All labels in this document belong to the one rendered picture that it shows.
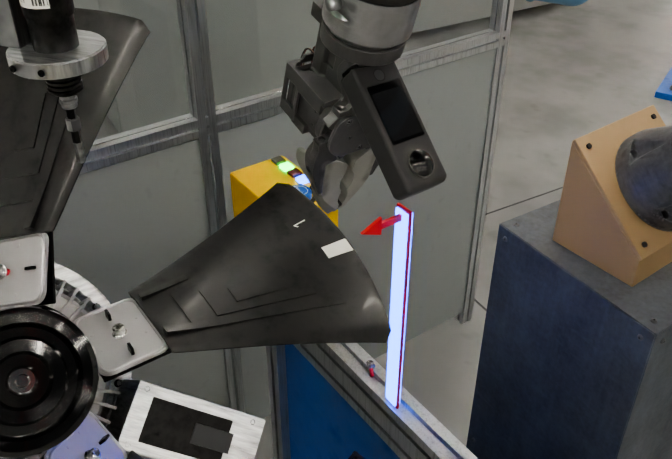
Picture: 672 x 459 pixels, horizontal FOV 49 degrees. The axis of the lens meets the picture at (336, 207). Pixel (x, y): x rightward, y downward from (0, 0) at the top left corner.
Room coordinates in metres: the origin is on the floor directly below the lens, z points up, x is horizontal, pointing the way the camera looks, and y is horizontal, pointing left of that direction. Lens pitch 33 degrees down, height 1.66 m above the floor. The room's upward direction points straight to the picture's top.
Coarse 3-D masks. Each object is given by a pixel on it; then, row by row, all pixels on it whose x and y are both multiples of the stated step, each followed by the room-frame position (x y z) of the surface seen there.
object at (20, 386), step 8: (24, 368) 0.42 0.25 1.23; (16, 376) 0.42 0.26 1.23; (24, 376) 0.42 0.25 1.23; (32, 376) 0.42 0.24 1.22; (8, 384) 0.41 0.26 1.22; (16, 384) 0.41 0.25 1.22; (24, 384) 0.41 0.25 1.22; (32, 384) 0.41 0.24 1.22; (16, 392) 0.41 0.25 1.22; (24, 392) 0.41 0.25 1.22
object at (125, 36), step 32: (96, 32) 0.68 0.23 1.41; (128, 32) 0.68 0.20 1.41; (0, 64) 0.66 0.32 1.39; (128, 64) 0.65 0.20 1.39; (0, 96) 0.64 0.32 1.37; (32, 96) 0.63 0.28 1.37; (96, 96) 0.62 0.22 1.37; (0, 128) 0.61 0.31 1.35; (32, 128) 0.60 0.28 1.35; (64, 128) 0.60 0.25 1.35; (96, 128) 0.60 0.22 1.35; (0, 160) 0.59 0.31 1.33; (32, 160) 0.58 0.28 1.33; (64, 160) 0.57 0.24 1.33; (0, 192) 0.57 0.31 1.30; (32, 192) 0.56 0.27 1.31; (64, 192) 0.55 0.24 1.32; (0, 224) 0.54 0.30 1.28; (32, 224) 0.53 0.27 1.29
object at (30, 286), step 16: (0, 240) 0.54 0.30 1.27; (16, 240) 0.53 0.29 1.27; (32, 240) 0.53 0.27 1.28; (48, 240) 0.52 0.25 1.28; (0, 256) 0.53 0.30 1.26; (16, 256) 0.52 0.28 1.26; (32, 256) 0.52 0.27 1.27; (16, 272) 0.51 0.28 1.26; (32, 272) 0.51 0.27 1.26; (0, 288) 0.51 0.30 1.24; (16, 288) 0.50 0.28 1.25; (32, 288) 0.49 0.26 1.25; (0, 304) 0.49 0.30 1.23; (16, 304) 0.49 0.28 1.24; (32, 304) 0.48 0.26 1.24
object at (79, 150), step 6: (72, 114) 0.51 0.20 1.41; (66, 120) 0.51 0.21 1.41; (72, 120) 0.51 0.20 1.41; (78, 120) 0.51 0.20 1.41; (72, 126) 0.51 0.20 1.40; (78, 126) 0.51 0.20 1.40; (72, 132) 0.51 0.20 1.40; (78, 132) 0.51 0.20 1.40; (72, 138) 0.51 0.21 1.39; (78, 138) 0.51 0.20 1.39; (78, 144) 0.51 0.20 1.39; (78, 150) 0.51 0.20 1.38; (78, 156) 0.51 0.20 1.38; (84, 156) 0.51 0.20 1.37; (78, 162) 0.51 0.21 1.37; (84, 162) 0.51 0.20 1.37
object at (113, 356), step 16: (112, 304) 0.55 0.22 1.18; (128, 304) 0.55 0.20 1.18; (80, 320) 0.53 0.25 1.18; (96, 320) 0.53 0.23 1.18; (112, 320) 0.53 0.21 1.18; (128, 320) 0.53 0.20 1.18; (144, 320) 0.53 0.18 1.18; (96, 336) 0.51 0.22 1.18; (112, 336) 0.51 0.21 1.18; (128, 336) 0.51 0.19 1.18; (144, 336) 0.51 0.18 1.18; (160, 336) 0.51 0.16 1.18; (96, 352) 0.49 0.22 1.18; (112, 352) 0.49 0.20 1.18; (128, 352) 0.49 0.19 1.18; (144, 352) 0.49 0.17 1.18; (160, 352) 0.49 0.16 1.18; (112, 368) 0.46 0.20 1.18; (128, 368) 0.47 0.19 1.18
